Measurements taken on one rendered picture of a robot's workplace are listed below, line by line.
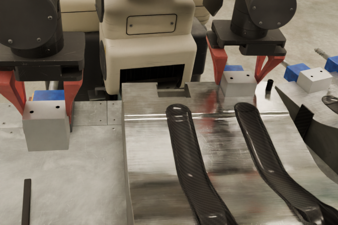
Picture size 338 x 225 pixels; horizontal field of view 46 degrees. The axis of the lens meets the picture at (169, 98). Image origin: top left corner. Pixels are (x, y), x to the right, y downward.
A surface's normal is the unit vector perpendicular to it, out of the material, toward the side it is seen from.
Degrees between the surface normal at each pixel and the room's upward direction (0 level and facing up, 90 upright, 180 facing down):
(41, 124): 92
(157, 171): 3
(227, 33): 1
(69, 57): 1
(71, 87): 112
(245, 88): 90
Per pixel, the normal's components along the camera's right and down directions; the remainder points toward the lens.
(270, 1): -0.03, 0.62
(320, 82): 0.42, 0.57
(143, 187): 0.02, -0.97
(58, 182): 0.07, -0.80
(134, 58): 0.26, 0.70
